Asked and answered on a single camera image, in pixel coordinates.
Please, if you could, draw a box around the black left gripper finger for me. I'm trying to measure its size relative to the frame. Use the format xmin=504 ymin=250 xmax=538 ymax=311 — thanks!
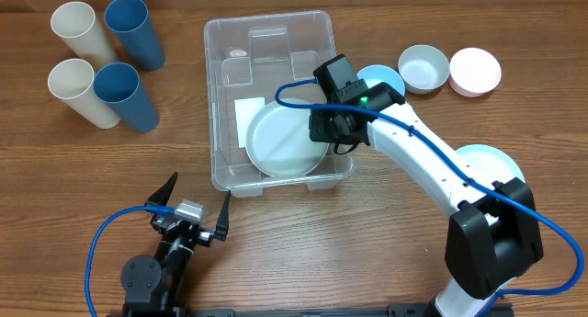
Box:
xmin=146 ymin=172 xmax=178 ymax=206
xmin=214 ymin=191 xmax=231 ymax=242

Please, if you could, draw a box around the light blue plastic bowl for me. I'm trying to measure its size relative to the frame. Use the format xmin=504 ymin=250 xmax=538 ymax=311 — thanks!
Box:
xmin=357 ymin=64 xmax=405 ymax=96

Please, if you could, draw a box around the grey plastic plate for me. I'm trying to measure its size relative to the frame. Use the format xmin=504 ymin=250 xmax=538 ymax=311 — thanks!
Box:
xmin=245 ymin=101 xmax=329 ymax=177

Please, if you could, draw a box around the light blue plastic plate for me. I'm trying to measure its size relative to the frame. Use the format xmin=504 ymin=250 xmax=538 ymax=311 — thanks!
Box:
xmin=457 ymin=144 xmax=526 ymax=183

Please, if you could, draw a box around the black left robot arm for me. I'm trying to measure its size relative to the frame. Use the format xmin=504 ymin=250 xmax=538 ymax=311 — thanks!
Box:
xmin=120 ymin=173 xmax=231 ymax=316

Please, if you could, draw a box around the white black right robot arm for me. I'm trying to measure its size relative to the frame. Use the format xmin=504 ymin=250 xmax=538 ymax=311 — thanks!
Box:
xmin=310 ymin=54 xmax=544 ymax=316

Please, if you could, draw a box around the grey plastic bowl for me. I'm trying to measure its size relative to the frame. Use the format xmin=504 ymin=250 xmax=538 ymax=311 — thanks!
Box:
xmin=398 ymin=44 xmax=449 ymax=95

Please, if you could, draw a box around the clear plastic storage bin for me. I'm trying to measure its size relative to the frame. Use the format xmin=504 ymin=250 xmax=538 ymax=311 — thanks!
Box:
xmin=204 ymin=10 xmax=354 ymax=198

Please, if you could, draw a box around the dark blue cup near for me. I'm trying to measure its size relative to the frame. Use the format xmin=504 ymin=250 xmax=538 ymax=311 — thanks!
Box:
xmin=94 ymin=62 xmax=160 ymax=133

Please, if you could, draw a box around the dark blue cup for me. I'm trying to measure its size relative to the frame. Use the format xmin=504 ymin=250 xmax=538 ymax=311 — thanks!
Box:
xmin=94 ymin=62 xmax=160 ymax=133
xmin=105 ymin=0 xmax=165 ymax=71

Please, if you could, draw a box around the pink plastic bowl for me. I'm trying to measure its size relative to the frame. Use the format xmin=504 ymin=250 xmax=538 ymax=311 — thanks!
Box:
xmin=448 ymin=48 xmax=502 ymax=97

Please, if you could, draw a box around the cream cup near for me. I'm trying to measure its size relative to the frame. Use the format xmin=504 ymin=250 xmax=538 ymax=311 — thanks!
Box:
xmin=47 ymin=58 xmax=120 ymax=129

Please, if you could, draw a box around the cream cup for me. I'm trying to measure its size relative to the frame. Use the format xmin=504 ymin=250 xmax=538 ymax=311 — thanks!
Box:
xmin=47 ymin=58 xmax=120 ymax=129
xmin=51 ymin=1 xmax=118 ymax=71

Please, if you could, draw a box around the dark blue cup far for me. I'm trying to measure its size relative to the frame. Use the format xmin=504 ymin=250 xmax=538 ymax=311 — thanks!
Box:
xmin=105 ymin=0 xmax=165 ymax=71

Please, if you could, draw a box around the cream cup far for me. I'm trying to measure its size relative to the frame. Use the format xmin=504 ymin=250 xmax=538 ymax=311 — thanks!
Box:
xmin=51 ymin=1 xmax=118 ymax=71

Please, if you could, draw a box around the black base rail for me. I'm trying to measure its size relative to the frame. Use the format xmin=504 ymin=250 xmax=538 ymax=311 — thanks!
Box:
xmin=107 ymin=302 xmax=514 ymax=317

